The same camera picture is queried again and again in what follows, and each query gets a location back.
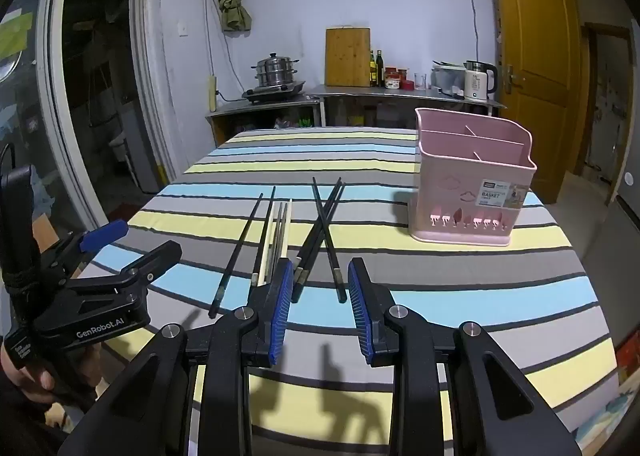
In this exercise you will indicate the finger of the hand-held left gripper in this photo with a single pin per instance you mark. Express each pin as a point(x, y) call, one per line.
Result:
point(105, 233)
point(155, 261)

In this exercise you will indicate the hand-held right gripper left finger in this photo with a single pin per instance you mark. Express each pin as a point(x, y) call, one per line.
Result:
point(277, 308)

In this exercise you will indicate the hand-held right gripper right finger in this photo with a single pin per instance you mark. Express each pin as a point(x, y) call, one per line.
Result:
point(359, 316)

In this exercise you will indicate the black chopstick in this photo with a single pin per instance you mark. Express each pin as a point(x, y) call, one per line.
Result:
point(336, 201)
point(235, 261)
point(330, 246)
point(271, 201)
point(307, 261)

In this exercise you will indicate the cream chopstick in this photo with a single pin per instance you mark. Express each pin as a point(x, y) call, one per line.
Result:
point(263, 246)

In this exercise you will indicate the metal chopstick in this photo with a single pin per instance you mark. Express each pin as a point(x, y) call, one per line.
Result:
point(286, 231)
point(276, 236)

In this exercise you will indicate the pink plastic utensil basket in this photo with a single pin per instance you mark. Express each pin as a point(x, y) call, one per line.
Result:
point(450, 175)

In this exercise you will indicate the person's left hand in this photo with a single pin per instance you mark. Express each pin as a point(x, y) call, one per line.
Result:
point(27, 381)

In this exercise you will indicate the striped tablecloth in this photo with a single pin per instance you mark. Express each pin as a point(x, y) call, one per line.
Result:
point(450, 286)

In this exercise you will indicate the sliding glass door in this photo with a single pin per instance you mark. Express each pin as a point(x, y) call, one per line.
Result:
point(90, 85)

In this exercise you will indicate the wooden cabinet with steel top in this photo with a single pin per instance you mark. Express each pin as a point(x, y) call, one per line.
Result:
point(250, 113)

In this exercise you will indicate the cream power strip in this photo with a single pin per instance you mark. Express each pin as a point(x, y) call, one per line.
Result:
point(212, 93)

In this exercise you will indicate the steel shelf table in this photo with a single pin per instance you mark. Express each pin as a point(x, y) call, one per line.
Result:
point(380, 93)

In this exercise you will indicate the steel steamer pot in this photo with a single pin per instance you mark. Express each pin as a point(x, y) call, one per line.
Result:
point(274, 70)

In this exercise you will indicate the clear drinking glass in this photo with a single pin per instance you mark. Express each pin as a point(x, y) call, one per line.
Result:
point(419, 81)

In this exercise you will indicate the dark glass bottle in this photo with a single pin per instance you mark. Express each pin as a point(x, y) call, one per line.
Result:
point(372, 70)
point(379, 70)

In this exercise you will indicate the grey dish container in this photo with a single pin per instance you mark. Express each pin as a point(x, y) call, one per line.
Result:
point(447, 78)

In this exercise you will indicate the wooden cutting board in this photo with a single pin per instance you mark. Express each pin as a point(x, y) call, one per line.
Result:
point(348, 58)

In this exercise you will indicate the white electric kettle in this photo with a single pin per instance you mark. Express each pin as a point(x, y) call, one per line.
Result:
point(477, 83)

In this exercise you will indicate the yellow wooden door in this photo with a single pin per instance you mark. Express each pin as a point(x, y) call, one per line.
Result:
point(530, 35)

